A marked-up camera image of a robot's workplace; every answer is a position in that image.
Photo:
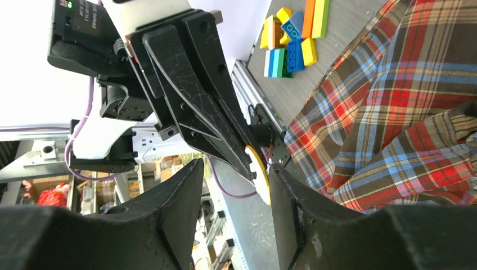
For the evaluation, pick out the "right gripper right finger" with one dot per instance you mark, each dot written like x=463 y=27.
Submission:
x=313 y=232

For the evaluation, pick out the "pile of toy bricks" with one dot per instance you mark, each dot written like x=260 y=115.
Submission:
x=289 y=38

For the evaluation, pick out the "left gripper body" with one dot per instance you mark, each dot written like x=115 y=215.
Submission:
x=148 y=74

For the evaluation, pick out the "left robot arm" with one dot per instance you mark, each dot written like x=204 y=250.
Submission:
x=89 y=38

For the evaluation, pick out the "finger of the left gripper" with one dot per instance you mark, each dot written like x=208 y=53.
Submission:
x=164 y=48
x=216 y=125

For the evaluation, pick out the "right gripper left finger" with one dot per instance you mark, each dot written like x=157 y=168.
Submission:
x=154 y=230

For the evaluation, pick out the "gold round brooch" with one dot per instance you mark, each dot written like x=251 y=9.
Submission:
x=260 y=176

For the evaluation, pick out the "plaid flannel shirt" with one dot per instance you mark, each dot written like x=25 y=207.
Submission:
x=393 y=120

